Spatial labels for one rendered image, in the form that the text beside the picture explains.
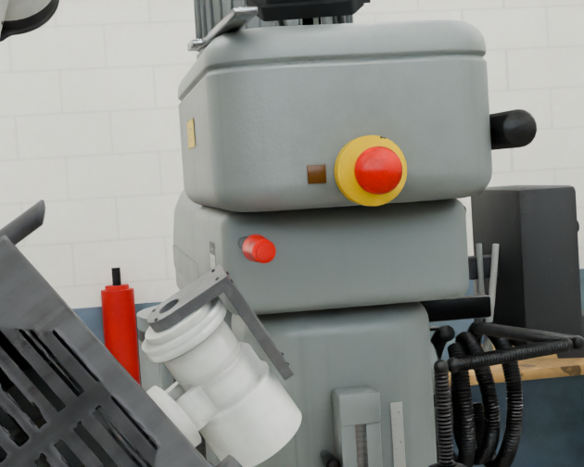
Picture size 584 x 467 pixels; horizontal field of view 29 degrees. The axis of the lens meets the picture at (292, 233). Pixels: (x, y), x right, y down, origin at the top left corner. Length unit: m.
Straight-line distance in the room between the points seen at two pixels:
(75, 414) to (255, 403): 0.22
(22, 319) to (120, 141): 4.80
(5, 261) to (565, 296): 1.01
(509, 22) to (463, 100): 4.76
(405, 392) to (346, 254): 0.16
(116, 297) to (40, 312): 4.66
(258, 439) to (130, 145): 4.63
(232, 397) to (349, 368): 0.36
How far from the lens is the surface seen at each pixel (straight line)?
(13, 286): 0.61
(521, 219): 1.48
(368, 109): 0.99
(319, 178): 0.98
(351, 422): 1.10
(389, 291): 1.10
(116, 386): 0.59
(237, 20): 0.96
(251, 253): 0.94
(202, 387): 0.78
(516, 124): 1.06
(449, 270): 1.11
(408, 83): 1.00
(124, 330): 5.28
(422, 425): 1.17
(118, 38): 5.43
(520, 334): 1.22
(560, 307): 1.51
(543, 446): 5.93
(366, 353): 1.14
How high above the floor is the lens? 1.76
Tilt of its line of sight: 3 degrees down
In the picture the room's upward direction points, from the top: 4 degrees counter-clockwise
